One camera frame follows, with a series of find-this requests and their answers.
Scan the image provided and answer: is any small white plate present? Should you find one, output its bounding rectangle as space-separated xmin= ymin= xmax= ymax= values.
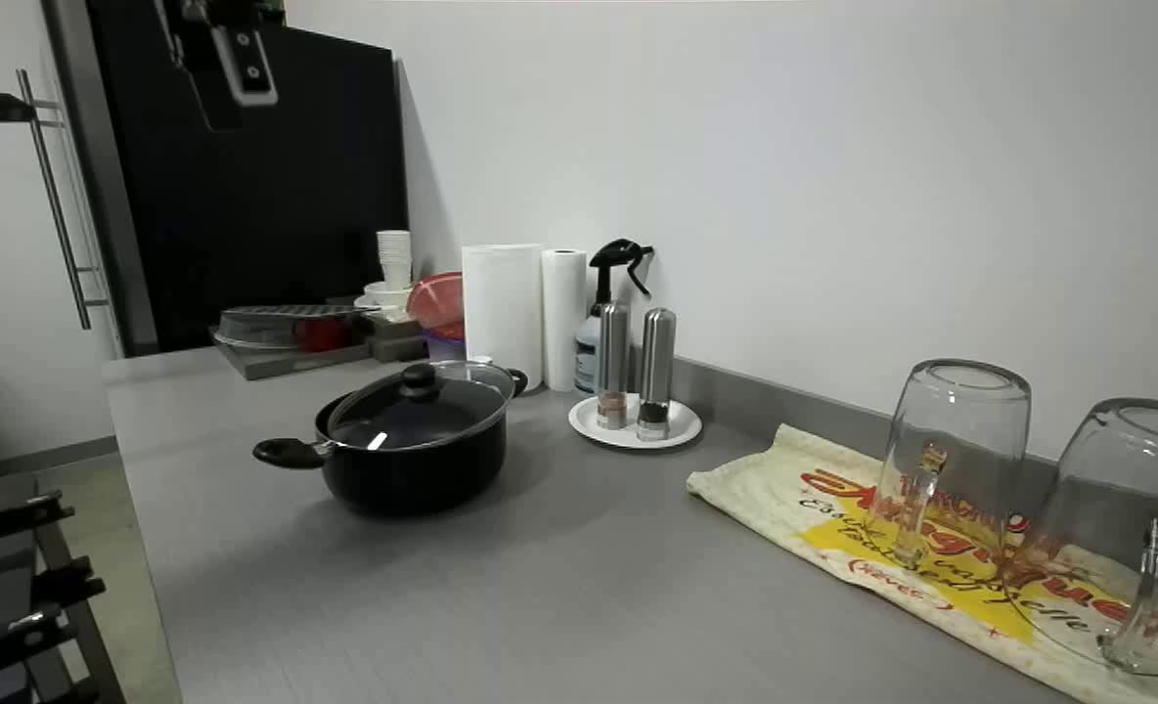
xmin=563 ymin=390 xmax=709 ymax=456

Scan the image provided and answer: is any metal bar door handle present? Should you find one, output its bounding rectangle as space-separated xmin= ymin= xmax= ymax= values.
xmin=14 ymin=67 xmax=113 ymax=331

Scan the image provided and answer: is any black metal rack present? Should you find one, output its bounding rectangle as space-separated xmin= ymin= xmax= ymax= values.
xmin=0 ymin=485 xmax=131 ymax=704

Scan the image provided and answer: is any purple container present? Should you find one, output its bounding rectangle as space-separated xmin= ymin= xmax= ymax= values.
xmin=421 ymin=326 xmax=469 ymax=364

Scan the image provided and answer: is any black cooking pot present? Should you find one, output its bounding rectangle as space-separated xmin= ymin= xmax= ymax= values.
xmin=251 ymin=364 xmax=534 ymax=521

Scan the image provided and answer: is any black refrigerator panel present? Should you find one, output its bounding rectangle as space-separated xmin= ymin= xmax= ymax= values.
xmin=79 ymin=0 xmax=415 ymax=360

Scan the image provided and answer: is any wide white paper towel roll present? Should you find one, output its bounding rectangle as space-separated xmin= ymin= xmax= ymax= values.
xmin=458 ymin=237 xmax=548 ymax=390

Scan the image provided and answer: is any stack of white cups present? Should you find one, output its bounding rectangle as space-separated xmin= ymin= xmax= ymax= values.
xmin=358 ymin=228 xmax=421 ymax=326

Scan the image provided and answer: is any slim white paper towel roll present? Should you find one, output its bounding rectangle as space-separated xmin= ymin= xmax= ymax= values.
xmin=539 ymin=245 xmax=599 ymax=396

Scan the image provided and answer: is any cream cloth with red-yellow print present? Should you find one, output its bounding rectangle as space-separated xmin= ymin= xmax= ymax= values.
xmin=680 ymin=419 xmax=1158 ymax=704

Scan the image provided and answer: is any steel salt grinder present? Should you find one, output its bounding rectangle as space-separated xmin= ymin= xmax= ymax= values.
xmin=593 ymin=302 xmax=640 ymax=435

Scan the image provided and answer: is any clear plastic food container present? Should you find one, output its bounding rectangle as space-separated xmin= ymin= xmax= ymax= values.
xmin=207 ymin=296 xmax=374 ymax=360

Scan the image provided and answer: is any steel pepper grinder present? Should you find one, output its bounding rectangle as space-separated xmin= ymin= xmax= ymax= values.
xmin=633 ymin=304 xmax=680 ymax=435

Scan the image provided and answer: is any glass lid with black knob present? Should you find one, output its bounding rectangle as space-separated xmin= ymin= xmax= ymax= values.
xmin=319 ymin=360 xmax=521 ymax=456

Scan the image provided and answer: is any spray bottle with black trigger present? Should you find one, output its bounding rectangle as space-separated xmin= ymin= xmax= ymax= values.
xmin=570 ymin=236 xmax=658 ymax=399

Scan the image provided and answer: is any red plastic bowl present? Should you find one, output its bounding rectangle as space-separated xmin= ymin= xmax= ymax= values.
xmin=404 ymin=269 xmax=469 ymax=335

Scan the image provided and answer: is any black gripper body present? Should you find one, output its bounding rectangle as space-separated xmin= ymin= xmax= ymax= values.
xmin=148 ymin=0 xmax=291 ymax=137

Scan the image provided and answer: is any upturned clear drinking glass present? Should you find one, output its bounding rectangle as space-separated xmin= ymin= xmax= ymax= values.
xmin=869 ymin=355 xmax=1039 ymax=580
xmin=1039 ymin=396 xmax=1158 ymax=657

